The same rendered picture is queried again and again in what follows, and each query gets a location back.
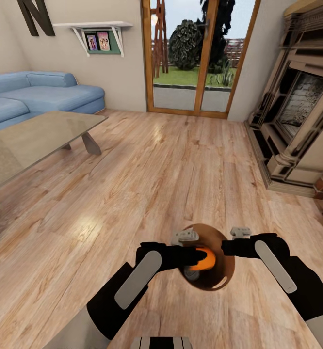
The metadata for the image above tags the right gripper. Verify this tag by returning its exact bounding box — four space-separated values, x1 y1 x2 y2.
222 239 248 257

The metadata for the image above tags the trash can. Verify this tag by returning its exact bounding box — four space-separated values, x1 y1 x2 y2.
178 223 236 292

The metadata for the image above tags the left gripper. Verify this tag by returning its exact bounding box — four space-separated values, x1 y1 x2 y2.
171 245 207 269

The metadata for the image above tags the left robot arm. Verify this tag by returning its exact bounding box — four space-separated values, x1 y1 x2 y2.
42 230 207 349

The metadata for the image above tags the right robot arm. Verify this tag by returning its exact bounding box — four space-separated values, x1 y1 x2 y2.
222 226 323 349

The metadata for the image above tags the robot trunk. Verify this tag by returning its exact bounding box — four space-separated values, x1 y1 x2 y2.
130 336 193 349

